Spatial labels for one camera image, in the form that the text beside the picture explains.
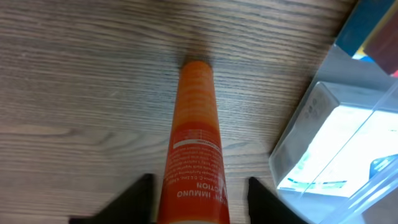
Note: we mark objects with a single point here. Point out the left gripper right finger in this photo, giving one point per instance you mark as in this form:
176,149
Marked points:
265,208

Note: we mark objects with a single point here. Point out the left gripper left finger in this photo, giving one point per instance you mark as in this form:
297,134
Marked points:
133,206

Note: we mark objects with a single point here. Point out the orange Redoxon tube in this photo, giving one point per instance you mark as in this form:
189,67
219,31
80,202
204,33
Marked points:
194,185

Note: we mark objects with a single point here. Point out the clear plastic container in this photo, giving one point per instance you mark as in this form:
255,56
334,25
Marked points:
376,200

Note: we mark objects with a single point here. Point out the white medicine box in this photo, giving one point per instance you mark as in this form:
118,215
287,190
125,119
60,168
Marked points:
341,135

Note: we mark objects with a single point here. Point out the blue yellow cough drops box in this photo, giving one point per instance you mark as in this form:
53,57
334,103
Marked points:
364,18

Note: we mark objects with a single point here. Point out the red medicine box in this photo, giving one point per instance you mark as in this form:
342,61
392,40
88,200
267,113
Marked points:
383,47

